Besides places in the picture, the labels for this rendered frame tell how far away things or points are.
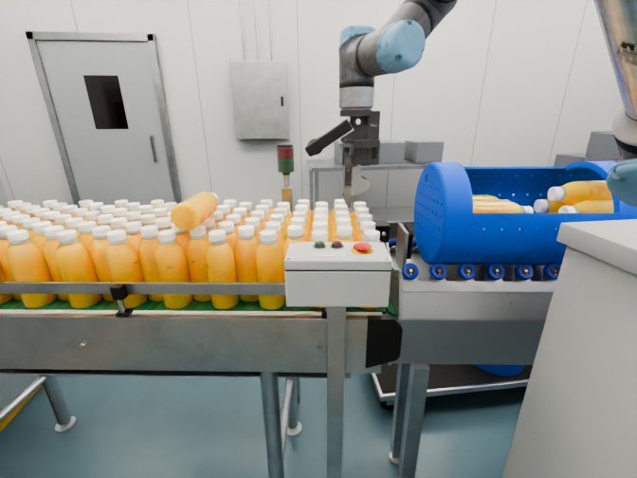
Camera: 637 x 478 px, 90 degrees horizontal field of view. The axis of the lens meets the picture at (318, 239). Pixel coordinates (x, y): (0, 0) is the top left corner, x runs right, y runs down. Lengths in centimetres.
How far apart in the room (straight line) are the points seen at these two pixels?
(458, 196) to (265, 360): 62
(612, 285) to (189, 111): 406
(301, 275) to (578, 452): 65
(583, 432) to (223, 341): 78
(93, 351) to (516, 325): 111
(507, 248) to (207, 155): 375
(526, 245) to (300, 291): 58
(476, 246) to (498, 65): 421
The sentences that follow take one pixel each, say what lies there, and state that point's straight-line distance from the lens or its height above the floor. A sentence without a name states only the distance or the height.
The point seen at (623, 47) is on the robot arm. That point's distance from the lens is 47.
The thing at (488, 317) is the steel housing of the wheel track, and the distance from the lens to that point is 99.
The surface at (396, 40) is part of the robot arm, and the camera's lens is 63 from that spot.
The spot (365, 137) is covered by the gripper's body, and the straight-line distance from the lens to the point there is 75.
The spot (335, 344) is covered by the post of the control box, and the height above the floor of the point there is 89.
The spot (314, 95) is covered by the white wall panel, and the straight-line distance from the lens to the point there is 416.
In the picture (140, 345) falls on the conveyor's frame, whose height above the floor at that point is 81.
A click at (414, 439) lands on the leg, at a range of 132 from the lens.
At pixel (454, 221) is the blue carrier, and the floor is 111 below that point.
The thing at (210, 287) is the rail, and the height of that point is 97.
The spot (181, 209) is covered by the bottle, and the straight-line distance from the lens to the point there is 82.
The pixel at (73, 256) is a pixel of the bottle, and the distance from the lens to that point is 97.
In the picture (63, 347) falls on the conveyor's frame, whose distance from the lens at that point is 108.
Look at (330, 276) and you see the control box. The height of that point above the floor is 107.
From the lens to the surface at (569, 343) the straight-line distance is 84.
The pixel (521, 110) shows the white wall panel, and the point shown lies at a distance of 519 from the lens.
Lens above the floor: 134
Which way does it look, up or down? 20 degrees down
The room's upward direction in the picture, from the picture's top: 1 degrees counter-clockwise
